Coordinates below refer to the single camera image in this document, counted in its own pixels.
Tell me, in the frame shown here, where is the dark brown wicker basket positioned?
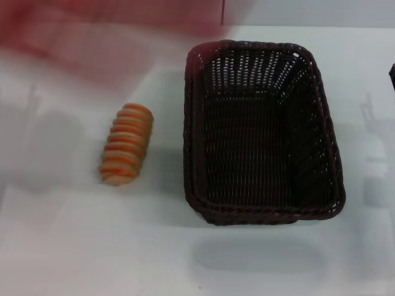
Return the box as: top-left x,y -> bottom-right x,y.
183,39 -> 346,228

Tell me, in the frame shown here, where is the orange striped bread roll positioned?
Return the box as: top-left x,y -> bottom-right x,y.
98,102 -> 154,187

